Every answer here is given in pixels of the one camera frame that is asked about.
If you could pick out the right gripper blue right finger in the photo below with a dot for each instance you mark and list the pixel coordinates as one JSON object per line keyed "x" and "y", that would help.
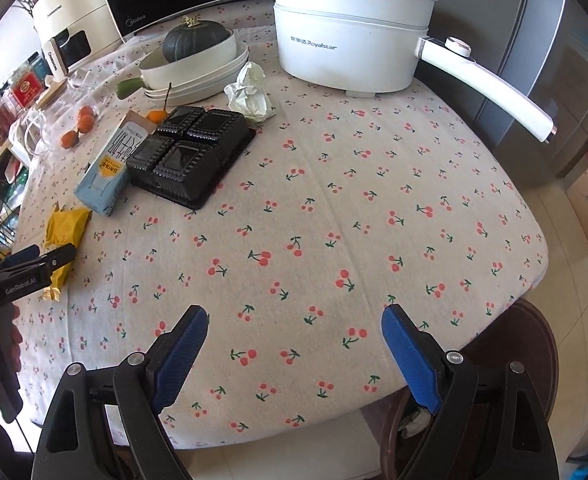
{"x": 414, "y": 359}

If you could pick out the dark green pumpkin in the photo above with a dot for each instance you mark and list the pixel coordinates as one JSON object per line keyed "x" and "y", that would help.
{"x": 191, "y": 37}

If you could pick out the orange tangerine three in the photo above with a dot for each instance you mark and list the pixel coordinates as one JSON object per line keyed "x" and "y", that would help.
{"x": 85, "y": 111}

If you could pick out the brown round trash bin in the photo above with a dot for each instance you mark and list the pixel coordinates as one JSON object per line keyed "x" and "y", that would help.
{"x": 474, "y": 399}

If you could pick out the glass jar with cork lid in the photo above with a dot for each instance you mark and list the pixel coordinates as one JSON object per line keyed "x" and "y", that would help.
{"x": 39, "y": 127}

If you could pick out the stack of white plates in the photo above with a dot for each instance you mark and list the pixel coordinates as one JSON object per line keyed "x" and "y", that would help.
{"x": 203, "y": 87}

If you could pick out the grey refrigerator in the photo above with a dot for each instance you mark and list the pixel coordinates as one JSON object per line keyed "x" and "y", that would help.
{"x": 541, "y": 48}

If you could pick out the orange peel with stem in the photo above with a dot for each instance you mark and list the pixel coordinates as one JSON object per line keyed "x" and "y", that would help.
{"x": 157, "y": 117}

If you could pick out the red label spice jar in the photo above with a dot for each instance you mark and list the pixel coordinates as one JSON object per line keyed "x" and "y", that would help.
{"x": 25, "y": 86}

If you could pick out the crumpled white tissue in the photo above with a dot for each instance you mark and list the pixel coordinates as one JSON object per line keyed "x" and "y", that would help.
{"x": 248, "y": 95}

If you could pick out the cream air fryer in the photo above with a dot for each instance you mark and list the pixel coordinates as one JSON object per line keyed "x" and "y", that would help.
{"x": 74, "y": 32}

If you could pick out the white bowl with green handle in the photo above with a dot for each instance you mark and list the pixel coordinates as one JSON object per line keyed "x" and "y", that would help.
{"x": 157, "y": 73}

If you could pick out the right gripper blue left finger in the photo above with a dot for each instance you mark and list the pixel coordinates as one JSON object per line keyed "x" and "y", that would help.
{"x": 75, "y": 442}

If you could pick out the yellow crumpled wrapper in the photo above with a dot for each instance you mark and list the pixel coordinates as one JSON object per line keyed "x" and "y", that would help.
{"x": 65, "y": 226}

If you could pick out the cherry print tablecloth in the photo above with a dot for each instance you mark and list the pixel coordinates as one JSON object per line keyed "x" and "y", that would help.
{"x": 338, "y": 207}

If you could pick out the white electric cooking pot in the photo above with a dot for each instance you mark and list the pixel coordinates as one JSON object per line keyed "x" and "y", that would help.
{"x": 370, "y": 47}

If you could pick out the orange tangerine one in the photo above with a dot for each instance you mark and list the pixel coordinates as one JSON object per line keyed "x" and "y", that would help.
{"x": 69, "y": 139}

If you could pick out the black plastic tray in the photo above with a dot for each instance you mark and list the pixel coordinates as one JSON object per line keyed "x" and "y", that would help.
{"x": 189, "y": 153}

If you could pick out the light blue milk carton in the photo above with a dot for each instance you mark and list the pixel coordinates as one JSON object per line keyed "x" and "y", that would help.
{"x": 107, "y": 176}

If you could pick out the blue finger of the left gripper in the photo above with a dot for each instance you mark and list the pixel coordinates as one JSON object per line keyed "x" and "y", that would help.
{"x": 24, "y": 255}
{"x": 43, "y": 267}

